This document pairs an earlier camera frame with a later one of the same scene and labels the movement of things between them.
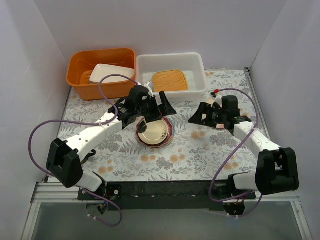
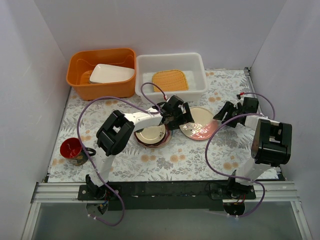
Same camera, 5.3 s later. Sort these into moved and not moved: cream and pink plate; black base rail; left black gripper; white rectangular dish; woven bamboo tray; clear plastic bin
Moved: left black gripper; cream and pink plate
Not moved: woven bamboo tray; clear plastic bin; white rectangular dish; black base rail
